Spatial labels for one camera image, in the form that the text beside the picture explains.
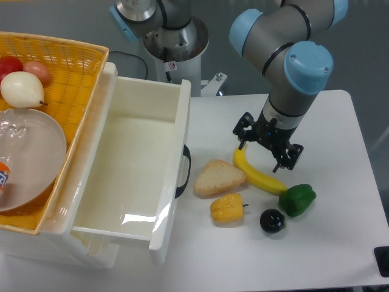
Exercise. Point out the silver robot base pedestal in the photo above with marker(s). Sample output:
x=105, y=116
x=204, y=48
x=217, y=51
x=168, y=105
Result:
x=177, y=54

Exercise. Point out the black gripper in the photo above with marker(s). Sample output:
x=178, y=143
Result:
x=271, y=137

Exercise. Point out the yellow bell pepper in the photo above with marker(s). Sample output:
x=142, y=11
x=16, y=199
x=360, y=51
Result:
x=228, y=208

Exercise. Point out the yellow banana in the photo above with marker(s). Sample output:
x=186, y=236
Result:
x=255, y=177

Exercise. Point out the white open drawer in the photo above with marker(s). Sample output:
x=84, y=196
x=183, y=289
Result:
x=131, y=189

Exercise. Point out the beige round plate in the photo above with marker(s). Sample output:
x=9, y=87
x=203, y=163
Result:
x=38, y=160

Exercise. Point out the bread slice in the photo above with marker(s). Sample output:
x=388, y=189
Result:
x=218, y=176

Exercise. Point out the green bell pepper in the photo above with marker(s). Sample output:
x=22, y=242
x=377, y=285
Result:
x=297, y=199

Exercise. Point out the white drawer cabinet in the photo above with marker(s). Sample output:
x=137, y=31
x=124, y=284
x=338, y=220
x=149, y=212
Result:
x=57, y=240

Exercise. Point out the black object at table edge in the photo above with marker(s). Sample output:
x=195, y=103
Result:
x=381, y=254

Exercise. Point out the red tomato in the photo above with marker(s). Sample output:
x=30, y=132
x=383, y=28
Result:
x=9, y=64

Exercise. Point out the yellow wicker basket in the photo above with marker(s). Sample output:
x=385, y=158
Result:
x=75, y=68

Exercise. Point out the white pear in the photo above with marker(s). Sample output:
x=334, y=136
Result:
x=22, y=90

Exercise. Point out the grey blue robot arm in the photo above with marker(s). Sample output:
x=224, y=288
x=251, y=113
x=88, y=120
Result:
x=279, y=46

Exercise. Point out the pink peach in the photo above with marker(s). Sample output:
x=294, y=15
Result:
x=39, y=70

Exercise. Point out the metal mounting bracket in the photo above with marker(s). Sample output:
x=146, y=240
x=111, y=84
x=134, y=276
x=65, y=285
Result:
x=213, y=87

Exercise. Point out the dark purple round fruit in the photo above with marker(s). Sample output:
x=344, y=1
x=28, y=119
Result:
x=272, y=221

